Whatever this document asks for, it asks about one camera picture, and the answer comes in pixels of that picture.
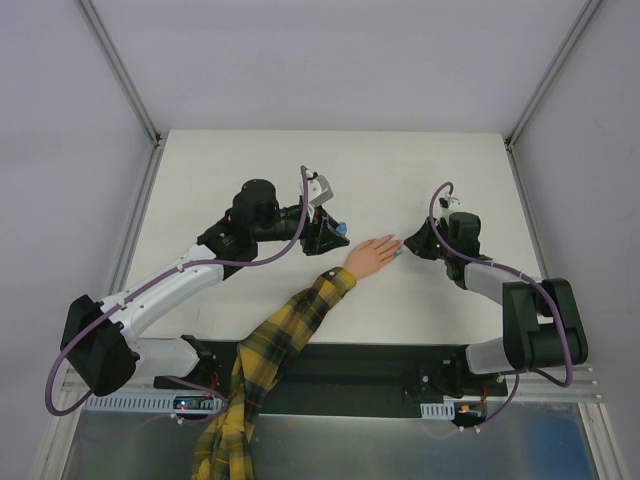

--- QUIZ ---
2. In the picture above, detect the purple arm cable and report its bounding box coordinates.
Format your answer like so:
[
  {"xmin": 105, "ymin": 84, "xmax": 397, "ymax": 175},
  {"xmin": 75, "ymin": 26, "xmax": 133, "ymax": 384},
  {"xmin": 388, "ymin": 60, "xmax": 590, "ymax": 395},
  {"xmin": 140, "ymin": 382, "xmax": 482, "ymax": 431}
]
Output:
[
  {"xmin": 47, "ymin": 164, "xmax": 310, "ymax": 417},
  {"xmin": 429, "ymin": 182, "xmax": 575, "ymax": 432}
]

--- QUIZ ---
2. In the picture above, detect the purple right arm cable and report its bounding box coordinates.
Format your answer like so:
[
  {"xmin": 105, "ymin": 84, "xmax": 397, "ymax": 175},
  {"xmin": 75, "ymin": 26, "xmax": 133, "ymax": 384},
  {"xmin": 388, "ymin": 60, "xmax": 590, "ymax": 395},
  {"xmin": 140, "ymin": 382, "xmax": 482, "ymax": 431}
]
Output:
[{"xmin": 429, "ymin": 182, "xmax": 575, "ymax": 432}]

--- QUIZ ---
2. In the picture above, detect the right aluminium frame post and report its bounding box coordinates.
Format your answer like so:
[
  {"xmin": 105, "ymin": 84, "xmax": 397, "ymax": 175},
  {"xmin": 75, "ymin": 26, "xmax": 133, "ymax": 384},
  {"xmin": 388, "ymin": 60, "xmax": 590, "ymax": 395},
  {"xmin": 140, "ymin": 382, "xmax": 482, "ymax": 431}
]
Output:
[{"xmin": 504, "ymin": 0, "xmax": 606, "ymax": 152}]

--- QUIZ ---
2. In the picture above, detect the right white cable duct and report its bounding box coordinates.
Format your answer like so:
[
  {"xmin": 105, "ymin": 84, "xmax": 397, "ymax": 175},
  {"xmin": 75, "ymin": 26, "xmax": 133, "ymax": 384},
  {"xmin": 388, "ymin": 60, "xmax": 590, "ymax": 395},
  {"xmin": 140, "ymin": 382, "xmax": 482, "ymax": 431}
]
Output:
[{"xmin": 419, "ymin": 400, "xmax": 486, "ymax": 421}]

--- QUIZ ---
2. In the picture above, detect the left white cable duct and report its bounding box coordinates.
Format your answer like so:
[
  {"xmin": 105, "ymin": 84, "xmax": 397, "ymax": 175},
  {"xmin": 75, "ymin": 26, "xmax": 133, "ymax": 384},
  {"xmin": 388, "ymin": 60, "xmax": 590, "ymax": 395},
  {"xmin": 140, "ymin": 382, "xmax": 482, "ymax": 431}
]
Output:
[{"xmin": 83, "ymin": 393, "xmax": 224, "ymax": 415}]

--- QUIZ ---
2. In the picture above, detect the blue nail polish bottle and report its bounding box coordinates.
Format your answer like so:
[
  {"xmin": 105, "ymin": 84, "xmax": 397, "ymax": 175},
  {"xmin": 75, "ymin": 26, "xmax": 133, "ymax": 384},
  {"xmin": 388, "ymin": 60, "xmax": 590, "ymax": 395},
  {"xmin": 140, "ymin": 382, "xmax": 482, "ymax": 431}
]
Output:
[{"xmin": 335, "ymin": 222, "xmax": 348, "ymax": 236}]

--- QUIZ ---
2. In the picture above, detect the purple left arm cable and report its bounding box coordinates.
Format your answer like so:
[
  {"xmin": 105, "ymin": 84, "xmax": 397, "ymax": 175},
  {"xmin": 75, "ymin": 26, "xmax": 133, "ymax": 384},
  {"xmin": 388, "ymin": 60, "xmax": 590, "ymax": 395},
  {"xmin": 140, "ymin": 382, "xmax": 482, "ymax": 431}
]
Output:
[{"xmin": 47, "ymin": 164, "xmax": 310, "ymax": 417}]

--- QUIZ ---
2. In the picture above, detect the left aluminium frame post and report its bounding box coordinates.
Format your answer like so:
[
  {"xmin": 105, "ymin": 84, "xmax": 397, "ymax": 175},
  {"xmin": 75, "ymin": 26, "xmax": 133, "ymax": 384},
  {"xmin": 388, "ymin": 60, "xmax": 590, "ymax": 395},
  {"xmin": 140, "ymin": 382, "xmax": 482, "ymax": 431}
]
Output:
[{"xmin": 75, "ymin": 0, "xmax": 164, "ymax": 150}]

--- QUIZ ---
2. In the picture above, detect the white cable duct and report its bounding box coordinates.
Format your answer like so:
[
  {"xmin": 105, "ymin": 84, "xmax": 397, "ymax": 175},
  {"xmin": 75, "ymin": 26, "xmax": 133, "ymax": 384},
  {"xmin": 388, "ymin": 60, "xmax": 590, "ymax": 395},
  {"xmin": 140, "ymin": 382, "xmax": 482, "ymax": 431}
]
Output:
[
  {"xmin": 419, "ymin": 400, "xmax": 486, "ymax": 421},
  {"xmin": 83, "ymin": 393, "xmax": 224, "ymax": 415}
]

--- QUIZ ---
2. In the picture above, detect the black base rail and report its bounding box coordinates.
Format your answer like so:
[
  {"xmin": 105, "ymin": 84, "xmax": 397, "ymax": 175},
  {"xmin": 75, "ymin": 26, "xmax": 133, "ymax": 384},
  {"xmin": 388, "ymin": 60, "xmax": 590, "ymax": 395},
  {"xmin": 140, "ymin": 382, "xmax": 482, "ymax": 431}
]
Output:
[{"xmin": 149, "ymin": 339, "xmax": 506, "ymax": 416}]

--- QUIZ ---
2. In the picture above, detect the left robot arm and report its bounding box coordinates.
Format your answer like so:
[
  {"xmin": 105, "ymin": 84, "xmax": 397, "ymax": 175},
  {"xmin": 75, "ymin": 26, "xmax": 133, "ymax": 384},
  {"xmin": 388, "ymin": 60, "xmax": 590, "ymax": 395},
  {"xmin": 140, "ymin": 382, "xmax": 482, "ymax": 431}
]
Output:
[{"xmin": 61, "ymin": 171, "xmax": 349, "ymax": 397}]

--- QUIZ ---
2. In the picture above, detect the yellow plaid shirt sleeve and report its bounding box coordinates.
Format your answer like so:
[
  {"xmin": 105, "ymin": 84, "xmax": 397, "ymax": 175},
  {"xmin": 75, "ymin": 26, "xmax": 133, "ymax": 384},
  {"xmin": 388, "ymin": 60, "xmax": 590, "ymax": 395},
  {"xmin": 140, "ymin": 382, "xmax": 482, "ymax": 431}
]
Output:
[{"xmin": 191, "ymin": 267, "xmax": 356, "ymax": 479}]

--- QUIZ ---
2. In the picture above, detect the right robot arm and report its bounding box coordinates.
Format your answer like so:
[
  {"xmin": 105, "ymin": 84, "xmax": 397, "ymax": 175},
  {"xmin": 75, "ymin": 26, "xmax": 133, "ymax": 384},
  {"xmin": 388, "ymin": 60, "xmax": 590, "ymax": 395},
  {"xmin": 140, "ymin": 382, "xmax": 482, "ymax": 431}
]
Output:
[{"xmin": 404, "ymin": 212, "xmax": 588, "ymax": 395}]

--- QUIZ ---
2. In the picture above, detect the aluminium frame post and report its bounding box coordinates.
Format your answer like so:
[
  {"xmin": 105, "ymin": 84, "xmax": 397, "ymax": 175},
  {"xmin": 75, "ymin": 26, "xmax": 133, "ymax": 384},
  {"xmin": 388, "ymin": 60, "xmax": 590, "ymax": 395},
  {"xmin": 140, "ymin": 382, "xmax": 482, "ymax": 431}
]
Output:
[
  {"xmin": 504, "ymin": 0, "xmax": 606, "ymax": 152},
  {"xmin": 75, "ymin": 0, "xmax": 164, "ymax": 150}
]

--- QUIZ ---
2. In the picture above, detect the mannequin hand with nails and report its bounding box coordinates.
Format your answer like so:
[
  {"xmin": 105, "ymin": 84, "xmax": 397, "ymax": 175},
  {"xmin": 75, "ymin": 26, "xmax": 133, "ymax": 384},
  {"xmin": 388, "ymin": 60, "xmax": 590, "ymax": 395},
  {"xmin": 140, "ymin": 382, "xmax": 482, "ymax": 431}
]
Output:
[{"xmin": 342, "ymin": 235, "xmax": 403, "ymax": 281}]

